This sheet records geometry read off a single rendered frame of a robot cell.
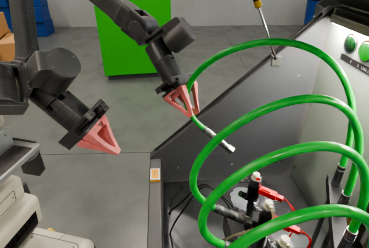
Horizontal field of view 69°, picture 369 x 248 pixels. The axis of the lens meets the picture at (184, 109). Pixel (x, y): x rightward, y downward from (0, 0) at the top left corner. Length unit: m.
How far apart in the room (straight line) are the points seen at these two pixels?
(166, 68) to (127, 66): 3.25
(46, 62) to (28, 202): 0.78
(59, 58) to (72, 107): 0.10
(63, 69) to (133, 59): 3.40
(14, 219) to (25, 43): 0.59
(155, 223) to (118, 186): 1.48
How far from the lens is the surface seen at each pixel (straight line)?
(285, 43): 0.57
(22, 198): 1.20
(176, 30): 0.65
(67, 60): 0.49
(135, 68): 3.91
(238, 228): 0.76
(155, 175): 0.90
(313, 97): 0.47
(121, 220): 2.04
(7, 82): 0.52
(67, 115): 0.53
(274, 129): 0.99
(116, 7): 0.72
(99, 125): 0.55
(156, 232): 0.78
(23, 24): 0.94
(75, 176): 2.44
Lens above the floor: 1.58
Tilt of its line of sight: 30 degrees down
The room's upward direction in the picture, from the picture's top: straight up
